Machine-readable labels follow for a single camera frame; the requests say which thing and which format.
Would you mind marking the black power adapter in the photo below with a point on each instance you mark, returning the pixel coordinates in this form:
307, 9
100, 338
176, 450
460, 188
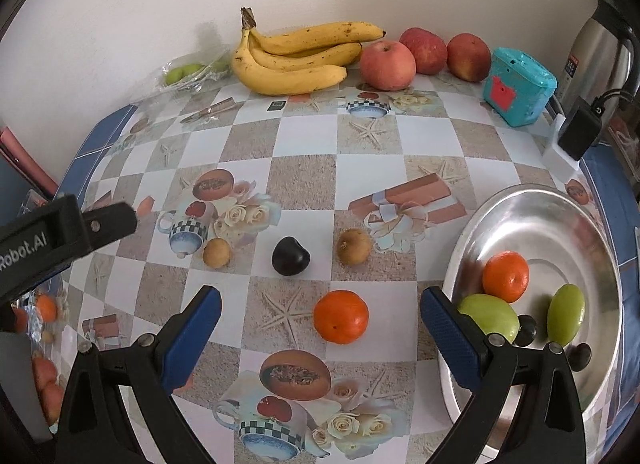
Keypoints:
580, 132

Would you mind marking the small brown longan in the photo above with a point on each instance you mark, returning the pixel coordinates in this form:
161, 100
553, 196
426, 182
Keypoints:
47, 336

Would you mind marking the dark purple plum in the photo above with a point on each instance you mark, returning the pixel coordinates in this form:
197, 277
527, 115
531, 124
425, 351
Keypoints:
580, 356
290, 256
527, 330

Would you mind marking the green apple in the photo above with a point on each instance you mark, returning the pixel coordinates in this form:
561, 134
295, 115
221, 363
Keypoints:
487, 319

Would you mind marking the checkered printed tablecloth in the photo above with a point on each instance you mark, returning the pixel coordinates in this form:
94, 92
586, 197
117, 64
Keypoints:
310, 179

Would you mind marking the white power strip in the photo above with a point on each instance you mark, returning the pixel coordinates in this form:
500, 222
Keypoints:
561, 160

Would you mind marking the round metal plate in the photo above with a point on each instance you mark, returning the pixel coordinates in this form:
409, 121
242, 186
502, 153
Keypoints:
550, 224

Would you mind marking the small green jujube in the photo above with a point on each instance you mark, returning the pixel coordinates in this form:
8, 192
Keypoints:
175, 75
220, 65
193, 69

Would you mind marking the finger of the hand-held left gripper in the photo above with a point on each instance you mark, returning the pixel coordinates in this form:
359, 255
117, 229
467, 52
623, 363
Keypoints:
110, 224

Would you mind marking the yellow banana bunch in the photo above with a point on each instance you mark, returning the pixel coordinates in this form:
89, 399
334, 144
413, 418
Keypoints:
290, 72

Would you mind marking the dark red panel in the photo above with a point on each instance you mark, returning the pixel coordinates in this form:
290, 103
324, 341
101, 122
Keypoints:
20, 154

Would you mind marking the orange mandarin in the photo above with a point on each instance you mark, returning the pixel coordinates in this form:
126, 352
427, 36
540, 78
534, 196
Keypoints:
341, 316
45, 306
506, 276

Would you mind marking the small black card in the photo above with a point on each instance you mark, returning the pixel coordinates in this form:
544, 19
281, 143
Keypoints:
276, 105

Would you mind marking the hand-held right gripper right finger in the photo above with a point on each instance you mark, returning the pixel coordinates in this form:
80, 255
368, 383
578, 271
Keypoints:
450, 339

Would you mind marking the red apple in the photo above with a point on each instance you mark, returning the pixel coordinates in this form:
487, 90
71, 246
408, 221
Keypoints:
387, 64
468, 57
429, 50

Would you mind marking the teal box with red label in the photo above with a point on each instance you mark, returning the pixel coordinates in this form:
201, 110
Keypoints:
525, 89

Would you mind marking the brown kiwi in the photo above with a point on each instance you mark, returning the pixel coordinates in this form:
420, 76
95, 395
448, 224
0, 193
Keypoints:
216, 251
354, 245

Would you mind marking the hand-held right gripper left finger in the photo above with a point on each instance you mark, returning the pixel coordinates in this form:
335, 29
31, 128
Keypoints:
192, 339

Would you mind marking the clear plastic bag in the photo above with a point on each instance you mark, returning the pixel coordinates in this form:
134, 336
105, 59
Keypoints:
195, 82

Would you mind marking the stainless steel kettle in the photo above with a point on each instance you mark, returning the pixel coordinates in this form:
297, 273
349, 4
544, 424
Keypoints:
597, 44

